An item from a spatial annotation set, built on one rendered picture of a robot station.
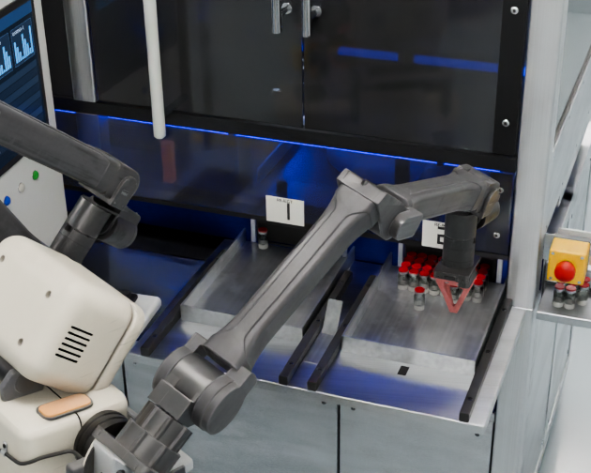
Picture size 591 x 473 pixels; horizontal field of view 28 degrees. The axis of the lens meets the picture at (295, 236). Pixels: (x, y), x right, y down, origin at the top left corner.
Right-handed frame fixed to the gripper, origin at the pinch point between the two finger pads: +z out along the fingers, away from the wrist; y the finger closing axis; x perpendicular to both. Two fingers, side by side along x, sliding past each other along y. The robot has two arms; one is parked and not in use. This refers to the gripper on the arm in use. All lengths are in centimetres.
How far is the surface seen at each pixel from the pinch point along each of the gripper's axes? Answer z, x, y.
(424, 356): 10.1, 4.5, -1.7
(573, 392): 86, -12, 131
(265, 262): 9, 47, 24
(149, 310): 18, 69, 10
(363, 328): 11.3, 19.2, 6.9
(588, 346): 83, -12, 157
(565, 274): -1.6, -17.1, 19.8
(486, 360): 10.3, -6.7, 1.4
